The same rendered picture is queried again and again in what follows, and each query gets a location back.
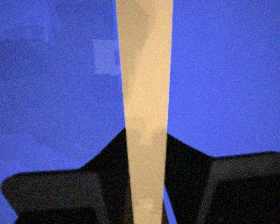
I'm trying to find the long tan wooden rail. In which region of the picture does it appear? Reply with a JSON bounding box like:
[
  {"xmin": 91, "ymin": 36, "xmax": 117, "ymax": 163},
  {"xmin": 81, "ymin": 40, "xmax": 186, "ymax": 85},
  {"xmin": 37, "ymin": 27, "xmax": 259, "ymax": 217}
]
[{"xmin": 116, "ymin": 0, "xmax": 173, "ymax": 224}]

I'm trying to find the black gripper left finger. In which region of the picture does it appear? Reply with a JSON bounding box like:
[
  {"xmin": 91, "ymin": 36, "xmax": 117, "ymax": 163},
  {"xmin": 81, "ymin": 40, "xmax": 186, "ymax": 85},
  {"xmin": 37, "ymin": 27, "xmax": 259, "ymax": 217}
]
[{"xmin": 0, "ymin": 127, "xmax": 129, "ymax": 224}]

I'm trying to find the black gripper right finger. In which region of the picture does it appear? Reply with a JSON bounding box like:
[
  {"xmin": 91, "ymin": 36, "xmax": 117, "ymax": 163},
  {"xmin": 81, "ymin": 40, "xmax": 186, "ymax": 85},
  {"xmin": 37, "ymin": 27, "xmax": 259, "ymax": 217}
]
[{"xmin": 164, "ymin": 133, "xmax": 280, "ymax": 224}]

